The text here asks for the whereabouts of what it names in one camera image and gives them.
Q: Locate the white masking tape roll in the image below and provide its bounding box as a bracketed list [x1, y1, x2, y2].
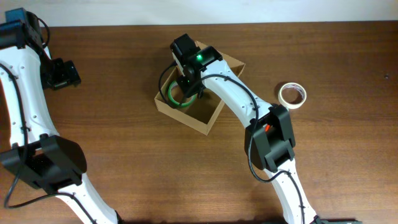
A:
[277, 82, 308, 110]

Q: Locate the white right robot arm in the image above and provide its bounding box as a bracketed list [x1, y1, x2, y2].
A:
[170, 34, 322, 223]

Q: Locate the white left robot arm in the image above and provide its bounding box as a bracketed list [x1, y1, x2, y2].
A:
[1, 8, 122, 223]

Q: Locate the brown cardboard box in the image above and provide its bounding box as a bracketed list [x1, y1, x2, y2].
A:
[154, 39, 245, 135]

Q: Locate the green tape roll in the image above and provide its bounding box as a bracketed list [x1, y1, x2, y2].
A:
[167, 81, 197, 108]

